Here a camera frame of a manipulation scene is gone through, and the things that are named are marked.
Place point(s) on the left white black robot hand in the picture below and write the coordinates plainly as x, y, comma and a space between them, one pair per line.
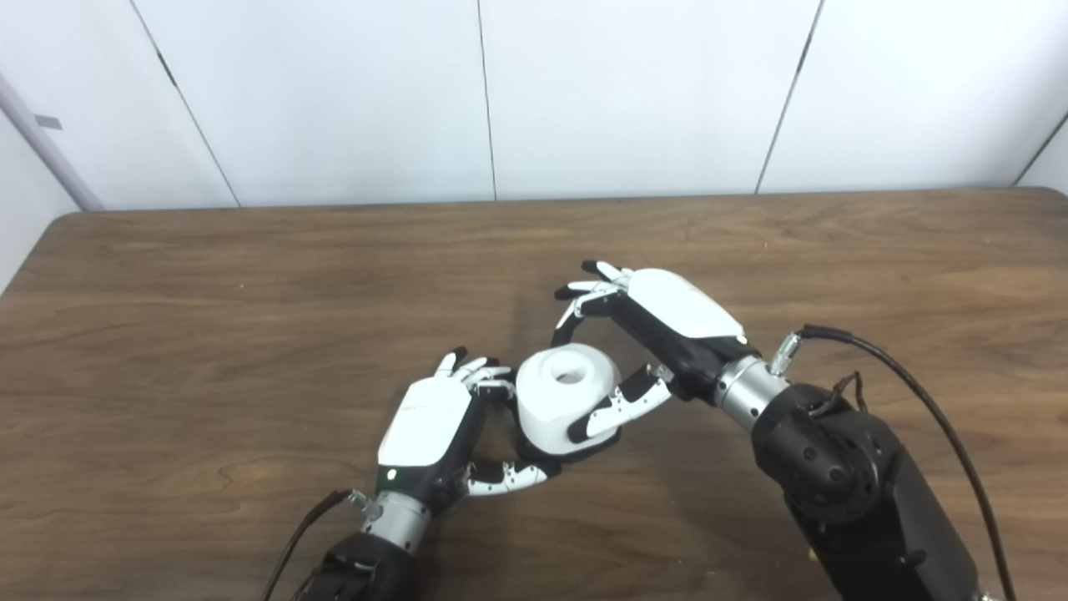
425, 421

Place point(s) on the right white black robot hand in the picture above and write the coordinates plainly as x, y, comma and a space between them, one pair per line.
684, 313

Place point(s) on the round white piece with holes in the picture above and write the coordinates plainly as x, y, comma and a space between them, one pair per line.
551, 409

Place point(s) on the black flanged holder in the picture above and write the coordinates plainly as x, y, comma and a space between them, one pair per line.
576, 457

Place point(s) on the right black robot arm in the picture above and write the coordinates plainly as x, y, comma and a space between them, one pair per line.
851, 492

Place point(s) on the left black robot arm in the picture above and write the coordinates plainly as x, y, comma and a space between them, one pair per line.
375, 559

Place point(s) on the grey wall trim strip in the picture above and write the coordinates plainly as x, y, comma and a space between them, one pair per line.
46, 142

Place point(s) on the small grey wall tag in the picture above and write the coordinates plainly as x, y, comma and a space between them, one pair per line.
47, 122

